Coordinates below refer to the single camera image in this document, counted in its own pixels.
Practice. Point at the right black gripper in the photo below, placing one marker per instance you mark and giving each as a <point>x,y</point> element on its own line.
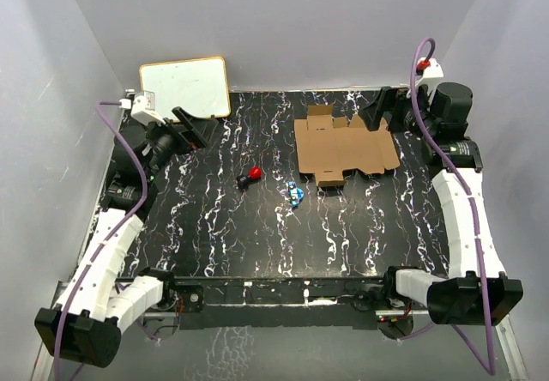
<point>373,113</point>

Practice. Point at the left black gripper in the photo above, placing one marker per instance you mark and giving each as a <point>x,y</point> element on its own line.
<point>174,131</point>

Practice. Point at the brown cardboard box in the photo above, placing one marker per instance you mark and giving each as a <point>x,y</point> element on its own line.
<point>327,146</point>

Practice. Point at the red black stamp toy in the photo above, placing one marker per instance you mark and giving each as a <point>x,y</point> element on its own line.
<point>252,176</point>

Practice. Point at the blue toy car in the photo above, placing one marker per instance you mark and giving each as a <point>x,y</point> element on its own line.
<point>295,194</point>

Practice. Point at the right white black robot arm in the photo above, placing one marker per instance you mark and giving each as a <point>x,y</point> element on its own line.
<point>477,290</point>

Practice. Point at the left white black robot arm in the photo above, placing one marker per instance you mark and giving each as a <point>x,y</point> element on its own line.
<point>87,321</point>

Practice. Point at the white board orange frame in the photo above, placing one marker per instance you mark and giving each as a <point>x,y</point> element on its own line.
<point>198,86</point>

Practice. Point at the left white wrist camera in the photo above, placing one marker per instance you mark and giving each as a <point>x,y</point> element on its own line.
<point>142,107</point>

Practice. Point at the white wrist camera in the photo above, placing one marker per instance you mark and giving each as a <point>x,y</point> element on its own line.
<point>429,74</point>
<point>142,107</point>

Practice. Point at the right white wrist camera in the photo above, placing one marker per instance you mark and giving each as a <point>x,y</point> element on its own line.
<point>429,74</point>

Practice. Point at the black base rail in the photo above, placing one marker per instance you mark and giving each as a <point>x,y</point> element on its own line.
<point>356,302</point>

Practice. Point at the aluminium frame rail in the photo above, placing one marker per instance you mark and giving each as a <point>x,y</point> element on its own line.
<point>506,338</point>

